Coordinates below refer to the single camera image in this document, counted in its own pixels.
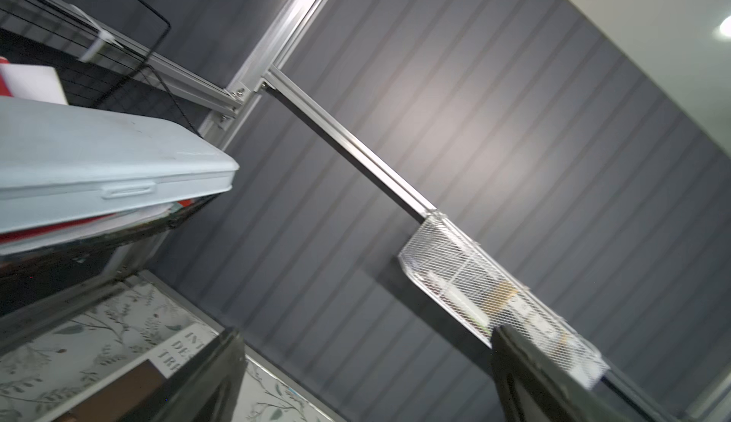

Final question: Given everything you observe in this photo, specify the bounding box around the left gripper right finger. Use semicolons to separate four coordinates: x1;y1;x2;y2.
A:
491;326;625;422

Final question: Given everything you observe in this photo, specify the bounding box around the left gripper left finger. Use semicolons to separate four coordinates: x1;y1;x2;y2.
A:
122;328;247;421

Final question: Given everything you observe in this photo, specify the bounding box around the interior design trends book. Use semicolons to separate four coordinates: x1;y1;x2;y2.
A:
39;323;218;421

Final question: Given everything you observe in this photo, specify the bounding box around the white plastic case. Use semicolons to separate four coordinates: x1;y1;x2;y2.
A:
1;97;239;233

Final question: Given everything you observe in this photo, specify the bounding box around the white wire wall basket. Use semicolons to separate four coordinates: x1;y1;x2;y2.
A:
398;213;609;390

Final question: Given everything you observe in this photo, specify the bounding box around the black wire side basket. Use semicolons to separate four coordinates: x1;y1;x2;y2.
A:
1;0;238;315

